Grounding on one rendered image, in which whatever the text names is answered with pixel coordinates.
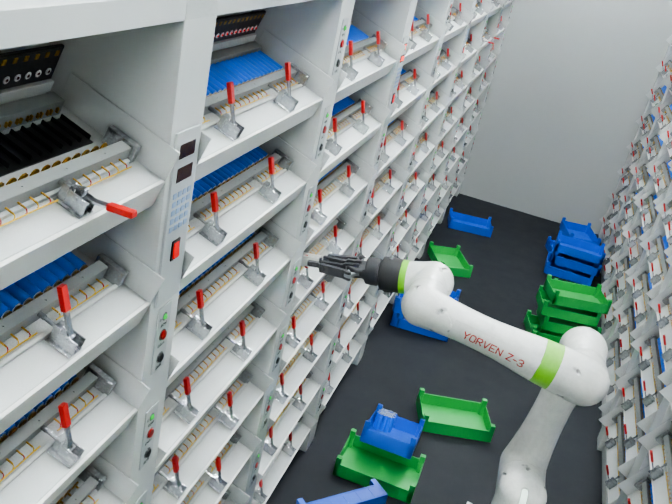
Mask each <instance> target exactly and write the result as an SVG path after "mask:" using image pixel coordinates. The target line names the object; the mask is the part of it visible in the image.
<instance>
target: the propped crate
mask: <svg viewBox="0 0 672 504"><path fill-rule="evenodd" d="M382 408H383V405H382V404H380V403H379V404H378V406H377V409H376V411H375V412H374V413H373V415H372V416H371V417H370V419H369V420H366V421H365V424H364V427H363V431H362V434H361V437H360V440H359V441H361V442H364V443H367V444H369V445H372V446H375V447H377V448H380V449H383V450H386V451H388V452H391V453H394V454H396V455H399V456H402V457H404V458H407V459H411V457H412V455H413V452H414V450H415V448H416V445H417V443H418V441H419V438H420V435H421V432H422V429H423V426H424V423H425V420H424V419H420V421H419V424H418V423H415V422H412V421H409V420H407V419H404V418H401V417H398V416H397V417H396V420H395V423H394V426H393V428H392V430H391V432H390V433H389V432H388V433H385V432H384V431H380V430H379V429H375V427H373V424H374V421H375V418H376V415H377V411H379V409H382Z"/></svg>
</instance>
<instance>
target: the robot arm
mask: <svg viewBox="0 0 672 504"><path fill-rule="evenodd" d="M306 255H308V256H306ZM301 266H307V267H312V268H318V269H319V272H320V273H324V274H327V275H331V276H335V277H338V278H342V279H344V280H346V281H350V280H351V278H352V277H354V278H363V279H364V282H365V284H368V285H373V286H377V285H378V287H379V289H380V290H382V291H384V292H386V293H387V294H386V296H390V293H393V292H394V293H400V294H404V295H403V297H402V301H401V310H402V314H403V316H404V317H405V319H406V320H407V321H408V322H409V323H410V324H412V325H414V326H417V327H420V328H423V329H426V330H429V331H432V332H435V333H437V334H440V335H443V336H445V337H448V338H450V339H452V340H455V341H457V342H459V343H461V344H464V345H466V346H468V347H470V348H472V349H474V350H476V351H478V352H480V353H482V354H484V355H486V356H488V357H490V358H491V359H493V360H495V361H497V362H498V363H500V364H502V365H504V366H505V367H507V368H509V369H510V370H512V371H513V372H515V373H517V374H518V375H520V376H522V377H524V378H525V379H527V380H529V381H531V382H532V383H534V384H536V385H538V386H540V387H541V390H540V393H539V395H538V397H537V399H536V401H535V402H534V404H533V406H532V408H531V410H530V412H529V413H528V415H527V417H526V418H525V420H524V422H523V423H522V425H521V427H520V428H519V430H518V431H517V433H516V434H515V436H514V437H513V438H512V440H511V441H510V443H509V444H508V445H507V447H506V448H505V449H504V451H503V452H502V454H501V457H500V462H499V468H498V475H497V481H496V488H495V494H494V497H493V499H492V502H491V504H546V502H547V492H546V487H545V481H546V470H547V467H548V464H549V461H550V458H551V455H552V453H553V450H554V448H555V445H556V443H557V441H558V439H559V436H560V434H561V432H562V430H563V428H564V426H565V424H566V422H567V420H568V418H569V416H570V414H571V413H572V411H573V409H574V407H575V406H576V405H578V406H592V405H595V404H597V403H599V402H600V401H602V400H603V399H604V398H605V396H606V395H607V393H608V391H609V387H610V378H609V374H608V370H607V366H606V360H607V355H608V347H607V344H606V341H605V339H604V338H603V336H602V335H601V334H600V333H599V332H597V331H596V330H594V329H592V328H589V327H575V328H572V329H570V330H568V331H567V332H566V333H565V334H564V335H563V336H562V338H561V339H560V342H559V343H557V342H554V341H552V340H549V339H546V338H543V337H541V336H538V335H535V334H532V333H529V332H526V331H524V330H521V329H518V328H515V327H512V326H510V325H507V324H505V323H502V322H500V321H497V320H495V319H493V318H490V317H488V316H486V315H484V314H482V313H480V312H477V311H475V310H473V309H471V308H469V307H467V306H466V305H464V304H462V303H460V302H458V301H456V300H454V299H453V298H451V297H449V295H450V294H451V292H452V290H453V287H454V277H453V274H452V272H451V270H450V269H449V268H448V267H447V266H446V265H445V264H443V263H441V262H437V261H425V262H422V261H411V260H405V259H399V258H393V255H391V256H390V257H388V256H385V257H384V258H383V260H382V259H380V258H375V257H369V258H368V260H367V261H364V260H363V256H350V255H340V254H328V256H327V255H324V256H322V255H316V254H311V253H305V252H303V257H302V262H301Z"/></svg>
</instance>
